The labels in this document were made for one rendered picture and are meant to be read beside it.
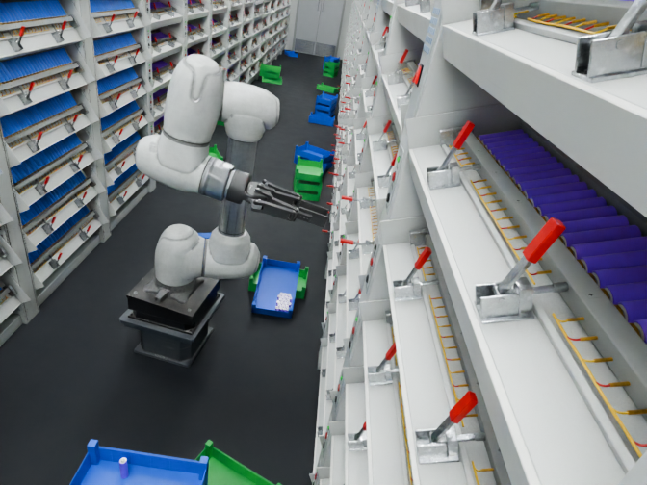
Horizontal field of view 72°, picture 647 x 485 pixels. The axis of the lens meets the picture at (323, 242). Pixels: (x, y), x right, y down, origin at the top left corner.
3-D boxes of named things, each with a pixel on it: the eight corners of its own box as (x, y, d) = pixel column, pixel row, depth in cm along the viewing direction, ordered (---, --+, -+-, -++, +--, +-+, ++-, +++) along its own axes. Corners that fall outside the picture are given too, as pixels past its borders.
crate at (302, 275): (247, 291, 237) (249, 278, 233) (255, 269, 254) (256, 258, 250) (303, 299, 238) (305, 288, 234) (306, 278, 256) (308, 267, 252)
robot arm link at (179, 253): (157, 261, 184) (158, 216, 173) (202, 264, 189) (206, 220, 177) (151, 286, 171) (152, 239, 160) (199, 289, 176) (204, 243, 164)
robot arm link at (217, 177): (216, 151, 104) (240, 160, 104) (207, 185, 108) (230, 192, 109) (205, 165, 96) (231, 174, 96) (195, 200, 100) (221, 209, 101)
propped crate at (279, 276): (291, 319, 224) (292, 311, 217) (251, 312, 223) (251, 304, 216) (299, 269, 242) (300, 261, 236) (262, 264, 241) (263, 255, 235)
